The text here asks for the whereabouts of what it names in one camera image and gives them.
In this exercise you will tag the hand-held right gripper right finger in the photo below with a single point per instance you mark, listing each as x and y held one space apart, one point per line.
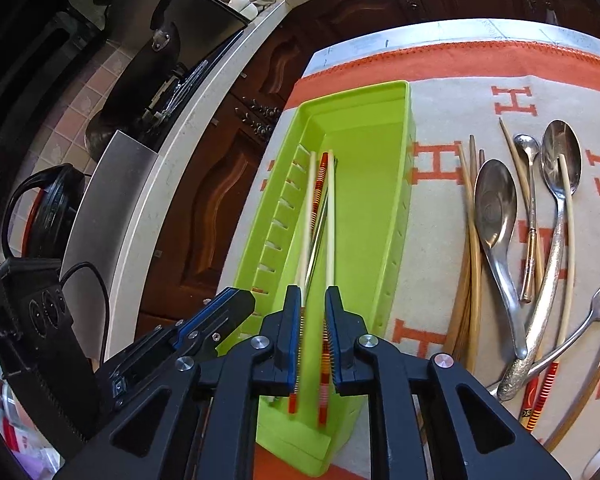
334 330

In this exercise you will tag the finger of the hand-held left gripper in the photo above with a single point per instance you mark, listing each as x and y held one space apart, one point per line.
230 310

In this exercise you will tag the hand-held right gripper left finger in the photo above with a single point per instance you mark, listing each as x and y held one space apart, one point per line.
291 325

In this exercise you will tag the cream chopstick red striped end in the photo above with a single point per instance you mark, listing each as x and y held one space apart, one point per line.
309 195
571 240
331 210

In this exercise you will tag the green plastic utensil tray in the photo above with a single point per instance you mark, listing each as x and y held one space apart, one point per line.
370 185

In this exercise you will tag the light wooden chopstick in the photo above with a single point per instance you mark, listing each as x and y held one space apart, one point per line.
472 260

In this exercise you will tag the large plain steel spoon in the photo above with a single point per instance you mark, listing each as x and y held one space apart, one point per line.
495 210

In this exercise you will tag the brown wooden chopstick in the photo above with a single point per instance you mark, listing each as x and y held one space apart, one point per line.
472 155
481 157

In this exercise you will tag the clear plastic bag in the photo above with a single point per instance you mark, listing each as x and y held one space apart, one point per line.
15 440

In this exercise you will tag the steel chopstick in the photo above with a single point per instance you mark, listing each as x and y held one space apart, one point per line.
318 245

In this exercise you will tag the dark wooden kitchen cabinet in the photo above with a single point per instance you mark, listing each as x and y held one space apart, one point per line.
220 200

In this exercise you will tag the orange red striped chopstick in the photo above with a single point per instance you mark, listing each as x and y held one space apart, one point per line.
321 175

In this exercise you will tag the stainless steel panel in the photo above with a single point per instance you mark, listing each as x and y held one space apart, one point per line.
110 200

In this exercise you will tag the white kitchen countertop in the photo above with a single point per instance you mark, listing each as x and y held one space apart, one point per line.
200 125

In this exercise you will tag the orange grey printed blanket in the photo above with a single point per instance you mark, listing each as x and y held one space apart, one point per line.
430 105

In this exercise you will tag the light bamboo chopstick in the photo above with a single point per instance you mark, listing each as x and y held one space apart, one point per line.
511 150

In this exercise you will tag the ornate steel spoon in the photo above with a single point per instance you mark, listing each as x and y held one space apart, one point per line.
555 140

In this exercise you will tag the white ceramic cup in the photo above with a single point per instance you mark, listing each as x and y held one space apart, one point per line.
242 5

